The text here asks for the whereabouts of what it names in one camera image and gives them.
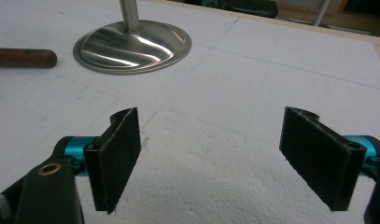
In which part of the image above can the white metal pole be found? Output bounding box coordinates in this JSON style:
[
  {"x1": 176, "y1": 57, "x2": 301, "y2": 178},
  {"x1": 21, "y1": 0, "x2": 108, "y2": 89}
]
[{"x1": 312, "y1": 0, "x2": 331, "y2": 27}]

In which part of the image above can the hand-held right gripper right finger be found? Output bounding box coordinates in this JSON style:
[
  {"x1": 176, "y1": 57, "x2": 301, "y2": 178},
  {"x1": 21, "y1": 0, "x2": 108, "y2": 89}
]
[{"x1": 279, "y1": 105, "x2": 380, "y2": 212}]

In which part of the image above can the brown wooden handle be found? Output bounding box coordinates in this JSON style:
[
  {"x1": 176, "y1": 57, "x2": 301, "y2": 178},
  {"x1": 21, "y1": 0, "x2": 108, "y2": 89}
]
[{"x1": 0, "y1": 48, "x2": 58, "y2": 69}]

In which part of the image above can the silver metal stand base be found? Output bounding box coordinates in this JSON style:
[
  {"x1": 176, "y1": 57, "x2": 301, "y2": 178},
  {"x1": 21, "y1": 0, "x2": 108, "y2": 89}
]
[{"x1": 73, "y1": 0, "x2": 192, "y2": 76}]

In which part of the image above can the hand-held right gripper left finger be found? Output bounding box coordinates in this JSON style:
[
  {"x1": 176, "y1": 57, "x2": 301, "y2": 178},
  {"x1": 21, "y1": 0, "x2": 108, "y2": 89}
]
[{"x1": 63, "y1": 106, "x2": 142, "y2": 216}]

